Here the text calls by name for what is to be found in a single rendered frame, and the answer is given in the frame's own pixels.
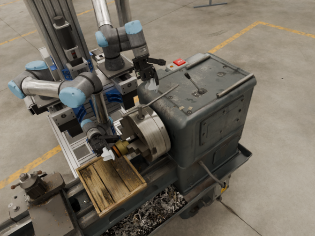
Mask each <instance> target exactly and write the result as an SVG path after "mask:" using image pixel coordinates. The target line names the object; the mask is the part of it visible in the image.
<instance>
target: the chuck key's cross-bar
mask: <svg viewBox="0 0 315 236"><path fill-rule="evenodd" d="M178 86H179V84H177V85H175V86H174V87H172V88H171V89H169V90H168V91H166V92H165V93H163V94H162V95H160V96H159V97H157V98H156V99H154V100H153V101H151V102H150V103H148V104H147V105H144V106H142V109H143V108H145V107H148V106H149V105H151V104H153V103H154V102H155V101H157V100H158V99H160V98H162V97H163V96H165V95H166V94H168V93H169V92H171V91H172V90H174V89H175V88H177V87H178ZM136 111H139V109H138V108H137V109H135V110H133V111H130V112H128V113H126V114H124V115H122V118H123V117H125V116H127V115H130V114H132V113H134V112H136Z"/></svg>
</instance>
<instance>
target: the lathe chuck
mask: <svg viewBox="0 0 315 236"><path fill-rule="evenodd" d="M137 108H138V107H136V108H134V109H132V110H130V111H133V110H135V109H137ZM130 111H128V112H130ZM128 112H127V113H128ZM142 115H144V118H143V119H138V116H139V114H138V111H136V112H134V113H132V114H130V115H127V118H128V120H129V122H130V124H131V126H132V128H133V130H134V132H135V134H134V135H132V136H130V139H131V140H132V139H134V138H136V137H137V136H138V137H139V139H140V140H141V141H142V142H143V143H144V144H145V145H146V146H147V147H148V148H149V149H150V150H152V148H155V149H156V153H155V154H151V153H150V154H148V155H147V156H145V157H144V158H145V159H146V160H147V161H149V162H152V161H154V160H156V159H157V158H159V157H160V156H162V155H163V154H165V152H166V146H165V141H164V138H163V136H162V133H161V131H160V129H159V128H158V126H157V124H156V123H155V121H154V120H153V118H152V117H151V116H150V115H149V113H148V112H147V111H146V110H144V109H142Z"/></svg>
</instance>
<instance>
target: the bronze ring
mask: <svg viewBox="0 0 315 236"><path fill-rule="evenodd" d="M127 145H129V143H128V141H127V140H123V141H121V140H119V141H118V142H116V143H115V145H113V146H112V147H111V149H112V151H113V152H114V154H115V155H116V156H117V158H120V157H121V156H124V155H125V154H127V153H129V152H128V148H127Z"/></svg>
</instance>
